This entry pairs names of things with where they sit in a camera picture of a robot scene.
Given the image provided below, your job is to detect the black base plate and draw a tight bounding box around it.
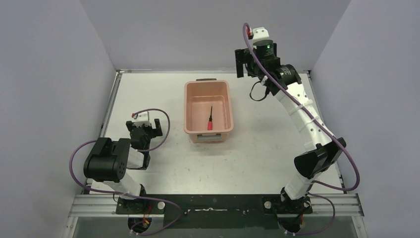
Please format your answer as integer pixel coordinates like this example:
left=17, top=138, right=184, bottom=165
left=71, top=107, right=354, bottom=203
left=115, top=194, right=313, bottom=230

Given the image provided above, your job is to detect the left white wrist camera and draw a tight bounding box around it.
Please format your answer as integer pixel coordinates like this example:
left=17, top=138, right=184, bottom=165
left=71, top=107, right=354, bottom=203
left=132, top=111, right=151, bottom=127

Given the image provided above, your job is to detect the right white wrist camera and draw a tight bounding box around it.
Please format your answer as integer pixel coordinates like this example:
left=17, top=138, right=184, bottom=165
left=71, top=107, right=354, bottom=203
left=246, top=27, right=269, bottom=42

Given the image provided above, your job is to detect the red handled screwdriver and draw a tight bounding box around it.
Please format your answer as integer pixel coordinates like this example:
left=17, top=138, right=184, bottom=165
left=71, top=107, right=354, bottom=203
left=207, top=107, right=213, bottom=130

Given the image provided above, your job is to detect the pink plastic bin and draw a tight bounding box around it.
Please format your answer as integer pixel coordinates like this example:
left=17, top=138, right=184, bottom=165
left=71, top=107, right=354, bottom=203
left=184, top=78, right=234, bottom=143

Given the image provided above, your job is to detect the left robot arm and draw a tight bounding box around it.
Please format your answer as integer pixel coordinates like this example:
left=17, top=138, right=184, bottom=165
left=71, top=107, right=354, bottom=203
left=84, top=119, right=163, bottom=214

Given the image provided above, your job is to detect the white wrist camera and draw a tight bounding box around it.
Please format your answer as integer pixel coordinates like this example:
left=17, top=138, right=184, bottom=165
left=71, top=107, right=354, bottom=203
left=132, top=111, right=151, bottom=127
left=246, top=27, right=269, bottom=42

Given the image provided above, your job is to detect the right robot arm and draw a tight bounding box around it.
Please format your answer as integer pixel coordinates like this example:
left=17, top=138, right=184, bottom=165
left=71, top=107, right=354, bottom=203
left=235, top=40, right=346, bottom=214

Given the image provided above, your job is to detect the aluminium front rail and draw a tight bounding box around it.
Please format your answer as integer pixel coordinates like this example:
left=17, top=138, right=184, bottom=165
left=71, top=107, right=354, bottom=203
left=68, top=194, right=364, bottom=218

